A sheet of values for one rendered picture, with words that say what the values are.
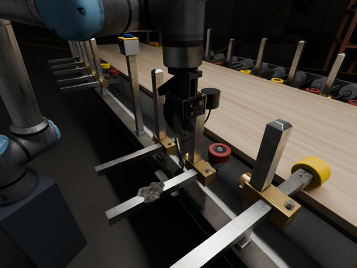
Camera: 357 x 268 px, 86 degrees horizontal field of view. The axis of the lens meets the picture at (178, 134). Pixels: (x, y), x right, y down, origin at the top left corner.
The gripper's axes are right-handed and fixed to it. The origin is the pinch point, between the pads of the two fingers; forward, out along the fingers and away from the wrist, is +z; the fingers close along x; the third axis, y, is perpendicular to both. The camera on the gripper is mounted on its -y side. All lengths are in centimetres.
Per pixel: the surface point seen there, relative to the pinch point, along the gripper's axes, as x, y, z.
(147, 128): 19, -68, 39
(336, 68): 115, -5, -2
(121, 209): -21.3, 3.3, 15.6
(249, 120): 43.2, -5.9, 11.5
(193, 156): 6.1, 0.1, 11.5
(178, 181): -2.5, 3.4, 15.6
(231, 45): 115, -87, -5
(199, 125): 7.6, 0.5, -0.6
